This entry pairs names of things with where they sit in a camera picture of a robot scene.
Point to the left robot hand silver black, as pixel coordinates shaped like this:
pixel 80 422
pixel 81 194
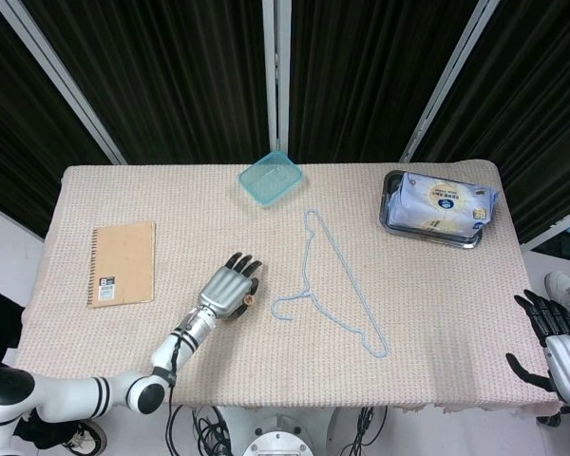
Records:
pixel 225 294

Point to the wooden button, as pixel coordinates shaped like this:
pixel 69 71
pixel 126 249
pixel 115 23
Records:
pixel 249 299

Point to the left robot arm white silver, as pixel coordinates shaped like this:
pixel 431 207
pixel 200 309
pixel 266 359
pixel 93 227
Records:
pixel 176 347

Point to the silver white robot base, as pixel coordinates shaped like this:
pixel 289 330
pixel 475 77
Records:
pixel 278 442

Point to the white shoe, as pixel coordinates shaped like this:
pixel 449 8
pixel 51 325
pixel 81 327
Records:
pixel 556 284

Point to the brown spiral notebook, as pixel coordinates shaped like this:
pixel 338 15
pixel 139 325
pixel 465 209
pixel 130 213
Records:
pixel 123 261

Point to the beige woven tablecloth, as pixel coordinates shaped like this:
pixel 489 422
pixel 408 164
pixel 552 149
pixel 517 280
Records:
pixel 313 380

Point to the clear plastic box teal lid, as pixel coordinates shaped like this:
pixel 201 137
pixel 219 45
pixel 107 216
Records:
pixel 271 178

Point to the black curtain panel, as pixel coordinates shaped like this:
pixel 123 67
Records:
pixel 370 71
pixel 541 95
pixel 9 119
pixel 171 71

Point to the dark metal tray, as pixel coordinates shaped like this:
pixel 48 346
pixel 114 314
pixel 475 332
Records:
pixel 456 241

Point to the black white sneaker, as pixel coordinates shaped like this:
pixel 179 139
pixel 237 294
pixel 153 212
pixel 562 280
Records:
pixel 88 442

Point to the blue tissue pack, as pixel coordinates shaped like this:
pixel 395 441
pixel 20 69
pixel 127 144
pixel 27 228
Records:
pixel 442 204

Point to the grey floor rail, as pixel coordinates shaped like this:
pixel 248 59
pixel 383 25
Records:
pixel 541 236

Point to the grey metal frame post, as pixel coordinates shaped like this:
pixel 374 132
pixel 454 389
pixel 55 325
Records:
pixel 449 76
pixel 275 71
pixel 62 83

